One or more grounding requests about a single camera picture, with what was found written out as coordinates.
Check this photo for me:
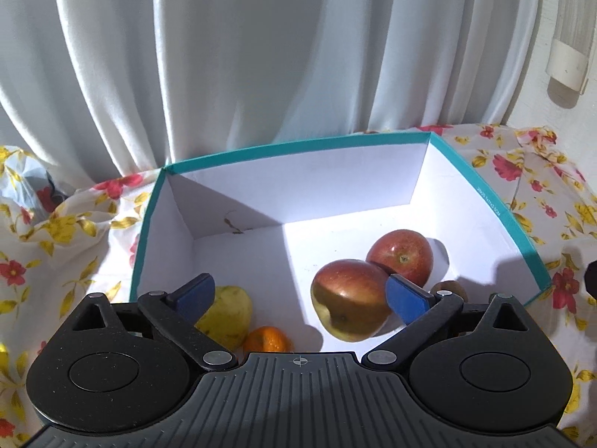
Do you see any red yellow apple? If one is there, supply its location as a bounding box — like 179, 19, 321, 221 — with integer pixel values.
311, 259, 391, 342

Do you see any white wall cable cover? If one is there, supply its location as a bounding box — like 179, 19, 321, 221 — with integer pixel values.
546, 0, 596, 95

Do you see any yellow pear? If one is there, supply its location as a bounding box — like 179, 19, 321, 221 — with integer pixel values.
194, 285, 253, 352

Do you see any small orange tangerine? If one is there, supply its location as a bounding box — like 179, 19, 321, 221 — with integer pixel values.
243, 326, 293, 355

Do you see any white curtain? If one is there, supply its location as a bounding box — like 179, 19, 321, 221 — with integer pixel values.
1, 0, 538, 186

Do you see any floral bed sheet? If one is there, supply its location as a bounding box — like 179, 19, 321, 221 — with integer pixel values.
1, 124, 596, 447

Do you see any teal cardboard box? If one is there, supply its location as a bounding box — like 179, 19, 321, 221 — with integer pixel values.
131, 131, 550, 351

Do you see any brown kiwi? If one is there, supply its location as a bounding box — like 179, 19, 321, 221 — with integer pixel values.
430, 280, 469, 302

